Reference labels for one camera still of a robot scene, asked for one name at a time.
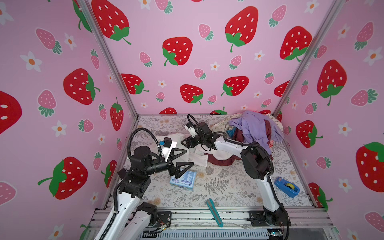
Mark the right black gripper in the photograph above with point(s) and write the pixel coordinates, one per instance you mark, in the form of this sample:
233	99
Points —
187	142

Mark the teal cloth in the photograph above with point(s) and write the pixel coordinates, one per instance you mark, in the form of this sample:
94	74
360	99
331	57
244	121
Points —
232	132

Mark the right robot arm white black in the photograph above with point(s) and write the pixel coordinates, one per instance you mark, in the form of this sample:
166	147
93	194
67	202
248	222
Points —
257	164

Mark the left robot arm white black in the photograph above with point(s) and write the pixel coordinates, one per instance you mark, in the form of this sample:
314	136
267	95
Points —
130	216

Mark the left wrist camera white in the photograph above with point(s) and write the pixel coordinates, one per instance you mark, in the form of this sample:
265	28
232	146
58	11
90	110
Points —
167	145

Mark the teal utility knife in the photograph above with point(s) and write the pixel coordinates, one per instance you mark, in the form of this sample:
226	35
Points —
214	212

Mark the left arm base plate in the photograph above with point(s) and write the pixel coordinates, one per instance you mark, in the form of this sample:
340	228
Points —
159	219

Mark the floral patterned cloth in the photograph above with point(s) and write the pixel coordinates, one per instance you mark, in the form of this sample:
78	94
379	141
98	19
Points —
224	124

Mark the lavender cloth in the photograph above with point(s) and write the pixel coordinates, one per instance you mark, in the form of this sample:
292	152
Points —
253	126

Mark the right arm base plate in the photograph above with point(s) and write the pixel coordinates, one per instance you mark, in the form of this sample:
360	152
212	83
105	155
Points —
267	218

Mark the blue tissue pack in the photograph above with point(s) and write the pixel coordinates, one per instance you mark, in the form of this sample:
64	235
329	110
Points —
186	181

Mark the white cloth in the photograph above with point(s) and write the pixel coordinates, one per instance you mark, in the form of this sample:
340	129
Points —
192	155

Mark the blue tape dispenser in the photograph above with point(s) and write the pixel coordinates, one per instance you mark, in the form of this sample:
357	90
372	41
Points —
287	187

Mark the maroon cloth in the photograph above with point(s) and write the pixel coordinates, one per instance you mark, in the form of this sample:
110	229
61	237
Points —
221	158

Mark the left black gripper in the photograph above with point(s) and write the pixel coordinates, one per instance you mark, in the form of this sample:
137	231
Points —
175	173

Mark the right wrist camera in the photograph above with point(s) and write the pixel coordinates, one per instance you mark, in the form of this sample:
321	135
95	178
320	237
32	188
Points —
192	126

